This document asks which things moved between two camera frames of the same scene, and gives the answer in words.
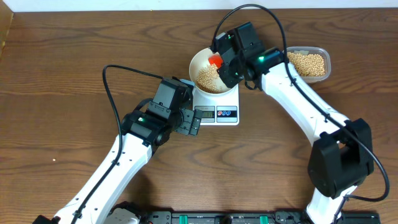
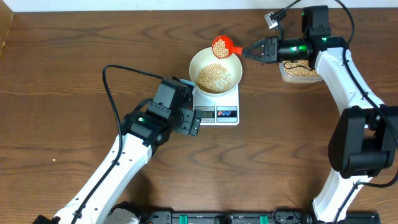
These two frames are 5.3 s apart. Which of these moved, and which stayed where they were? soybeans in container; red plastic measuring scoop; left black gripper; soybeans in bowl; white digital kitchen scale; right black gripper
Moved: red plastic measuring scoop; right black gripper
Stayed: soybeans in container; soybeans in bowl; left black gripper; white digital kitchen scale
